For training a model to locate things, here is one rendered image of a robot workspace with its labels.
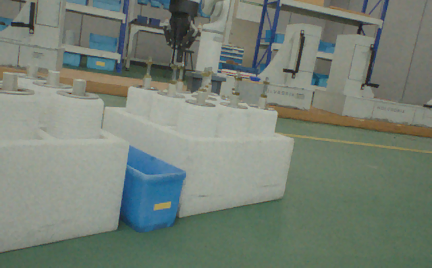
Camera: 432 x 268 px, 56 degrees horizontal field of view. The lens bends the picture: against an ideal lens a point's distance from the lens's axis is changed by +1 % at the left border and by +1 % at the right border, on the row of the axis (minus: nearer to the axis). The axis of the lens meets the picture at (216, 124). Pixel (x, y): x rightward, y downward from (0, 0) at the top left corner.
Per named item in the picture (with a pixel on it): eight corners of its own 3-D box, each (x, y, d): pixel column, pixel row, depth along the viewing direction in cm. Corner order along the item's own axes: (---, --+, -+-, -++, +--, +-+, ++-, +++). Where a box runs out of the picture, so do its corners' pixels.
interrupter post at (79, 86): (69, 95, 76) (70, 77, 75) (81, 96, 78) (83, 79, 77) (74, 98, 74) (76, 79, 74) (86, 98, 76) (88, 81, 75)
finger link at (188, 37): (191, 26, 98) (178, 42, 102) (194, 32, 98) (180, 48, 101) (199, 28, 100) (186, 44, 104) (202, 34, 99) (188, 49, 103)
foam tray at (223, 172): (96, 167, 118) (104, 106, 115) (196, 160, 145) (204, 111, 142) (179, 218, 91) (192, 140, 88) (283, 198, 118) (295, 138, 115)
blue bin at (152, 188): (69, 185, 99) (75, 138, 98) (109, 181, 107) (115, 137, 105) (138, 235, 79) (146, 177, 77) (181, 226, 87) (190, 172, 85)
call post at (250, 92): (225, 166, 143) (239, 79, 139) (237, 165, 148) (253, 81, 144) (239, 172, 138) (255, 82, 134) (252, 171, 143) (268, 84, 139)
